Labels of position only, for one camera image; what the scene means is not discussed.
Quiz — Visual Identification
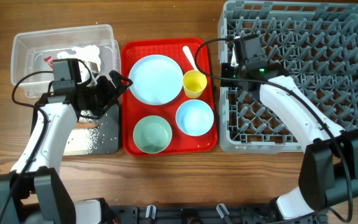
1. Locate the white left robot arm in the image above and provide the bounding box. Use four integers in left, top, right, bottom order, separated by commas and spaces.
0, 58, 133, 223

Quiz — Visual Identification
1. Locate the yellow plastic cup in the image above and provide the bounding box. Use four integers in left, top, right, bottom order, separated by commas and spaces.
183, 70, 208, 99

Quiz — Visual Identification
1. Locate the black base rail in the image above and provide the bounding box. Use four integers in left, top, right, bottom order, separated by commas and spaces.
110, 204, 328, 224

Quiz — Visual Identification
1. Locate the light blue bowl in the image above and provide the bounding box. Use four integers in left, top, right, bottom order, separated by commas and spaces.
175, 100, 214, 137

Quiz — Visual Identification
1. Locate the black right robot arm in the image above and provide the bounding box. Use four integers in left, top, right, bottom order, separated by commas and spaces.
222, 34, 358, 223

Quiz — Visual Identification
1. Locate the mint green bowl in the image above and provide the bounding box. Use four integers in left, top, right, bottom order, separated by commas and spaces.
132, 115, 173, 154

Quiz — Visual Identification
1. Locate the grey plastic dishwasher rack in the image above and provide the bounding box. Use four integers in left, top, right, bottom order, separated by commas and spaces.
218, 1, 358, 154

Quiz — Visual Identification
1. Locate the white plastic spoon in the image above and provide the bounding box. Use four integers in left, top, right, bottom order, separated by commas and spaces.
182, 45, 198, 70

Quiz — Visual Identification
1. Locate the clear plastic waste bin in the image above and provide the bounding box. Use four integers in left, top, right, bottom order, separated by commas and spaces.
11, 24, 121, 98

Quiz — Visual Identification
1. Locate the brown bread stick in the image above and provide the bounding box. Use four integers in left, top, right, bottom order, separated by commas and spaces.
75, 122, 99, 129

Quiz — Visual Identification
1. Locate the red plastic tray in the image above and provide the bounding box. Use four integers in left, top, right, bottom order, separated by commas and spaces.
121, 37, 218, 157

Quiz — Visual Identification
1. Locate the black waste tray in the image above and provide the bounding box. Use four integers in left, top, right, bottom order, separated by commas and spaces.
37, 103, 119, 157

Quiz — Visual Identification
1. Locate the white napkin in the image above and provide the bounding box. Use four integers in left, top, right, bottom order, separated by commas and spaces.
57, 45, 101, 71

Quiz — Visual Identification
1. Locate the pile of white rice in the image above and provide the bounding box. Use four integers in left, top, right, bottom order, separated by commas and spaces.
63, 108, 117, 156

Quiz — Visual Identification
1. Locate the red snack wrapper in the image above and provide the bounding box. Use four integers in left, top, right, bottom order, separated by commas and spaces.
44, 56, 54, 68

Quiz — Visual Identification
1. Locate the light blue plate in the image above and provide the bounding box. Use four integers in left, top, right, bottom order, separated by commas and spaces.
129, 55, 183, 106

